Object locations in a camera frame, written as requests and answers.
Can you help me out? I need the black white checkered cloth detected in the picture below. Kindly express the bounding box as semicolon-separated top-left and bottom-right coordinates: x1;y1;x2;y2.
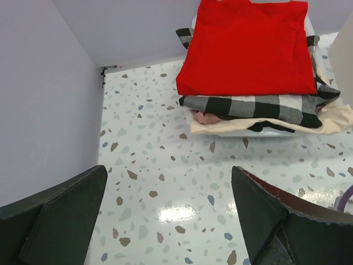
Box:
175;27;341;132

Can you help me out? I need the beige folded cloth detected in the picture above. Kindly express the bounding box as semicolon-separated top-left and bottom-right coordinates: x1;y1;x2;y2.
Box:
190;66;353;136

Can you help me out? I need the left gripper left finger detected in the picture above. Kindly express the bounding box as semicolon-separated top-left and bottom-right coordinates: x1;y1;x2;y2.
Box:
1;165;108;264

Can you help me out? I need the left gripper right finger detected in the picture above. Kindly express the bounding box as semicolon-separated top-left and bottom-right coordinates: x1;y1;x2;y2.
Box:
232;166;352;264

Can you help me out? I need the white drawer cabinet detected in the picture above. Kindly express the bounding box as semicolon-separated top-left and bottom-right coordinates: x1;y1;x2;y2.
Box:
328;13;352;106

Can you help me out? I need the red folded t-shirt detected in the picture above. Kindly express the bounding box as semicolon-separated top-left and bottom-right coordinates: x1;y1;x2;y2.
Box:
176;1;317;96

